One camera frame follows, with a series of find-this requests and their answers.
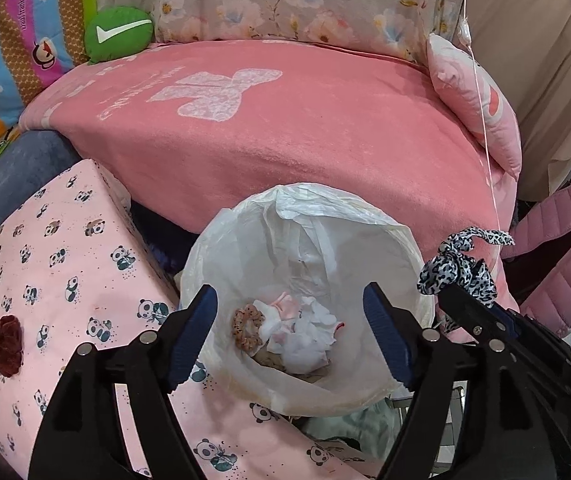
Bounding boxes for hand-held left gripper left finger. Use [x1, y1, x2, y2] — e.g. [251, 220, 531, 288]
[32, 284, 218, 480]

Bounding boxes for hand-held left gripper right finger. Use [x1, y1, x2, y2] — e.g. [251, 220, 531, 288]
[364, 282, 571, 480]

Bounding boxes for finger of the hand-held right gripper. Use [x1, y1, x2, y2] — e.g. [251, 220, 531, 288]
[435, 282, 527, 346]

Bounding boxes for brown patterned scrunchie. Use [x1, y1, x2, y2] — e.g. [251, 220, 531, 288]
[232, 304, 266, 348]

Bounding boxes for leopard-print scrunchie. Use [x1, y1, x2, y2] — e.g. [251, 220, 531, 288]
[417, 226, 515, 311]

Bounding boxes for white glove with red cuff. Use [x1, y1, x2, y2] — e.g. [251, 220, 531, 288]
[299, 296, 349, 346]

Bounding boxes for white tissues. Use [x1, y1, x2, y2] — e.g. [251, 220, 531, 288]
[264, 327, 332, 376]

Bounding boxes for pink face mask packet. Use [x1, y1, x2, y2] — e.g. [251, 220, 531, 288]
[252, 294, 306, 341]

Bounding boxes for trash bin with white liner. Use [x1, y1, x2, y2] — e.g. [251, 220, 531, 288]
[174, 182, 439, 418]

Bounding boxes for pale green cloth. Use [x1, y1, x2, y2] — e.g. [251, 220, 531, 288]
[300, 400, 406, 461]

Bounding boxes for dark blue cloth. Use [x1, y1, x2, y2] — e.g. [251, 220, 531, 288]
[128, 195, 196, 286]

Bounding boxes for pink puffer jacket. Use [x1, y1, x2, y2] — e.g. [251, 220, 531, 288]
[508, 172, 571, 341]

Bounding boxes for pink panda-print sheet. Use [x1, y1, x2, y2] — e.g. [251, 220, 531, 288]
[0, 159, 406, 480]

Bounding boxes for dark red scrunchie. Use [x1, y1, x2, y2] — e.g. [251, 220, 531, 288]
[0, 314, 25, 378]

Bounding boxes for pink pillow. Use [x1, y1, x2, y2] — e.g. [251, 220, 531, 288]
[425, 32, 523, 181]

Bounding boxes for pink fleece blanket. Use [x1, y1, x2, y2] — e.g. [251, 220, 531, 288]
[18, 39, 523, 346]

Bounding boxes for blue-grey cushion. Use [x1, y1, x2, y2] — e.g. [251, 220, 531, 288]
[0, 130, 86, 261]

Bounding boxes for beige curtain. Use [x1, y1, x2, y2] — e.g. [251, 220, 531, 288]
[465, 0, 571, 201]

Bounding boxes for green cushion with white tick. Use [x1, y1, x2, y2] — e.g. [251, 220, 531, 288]
[84, 6, 155, 65]

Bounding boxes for grey floral quilt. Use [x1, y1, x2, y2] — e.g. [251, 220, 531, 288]
[92, 0, 471, 66]

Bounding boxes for striped monkey-print quilt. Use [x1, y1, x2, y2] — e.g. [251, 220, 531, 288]
[0, 0, 103, 186]

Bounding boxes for white hanging cord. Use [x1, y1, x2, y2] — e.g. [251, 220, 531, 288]
[458, 0, 506, 236]

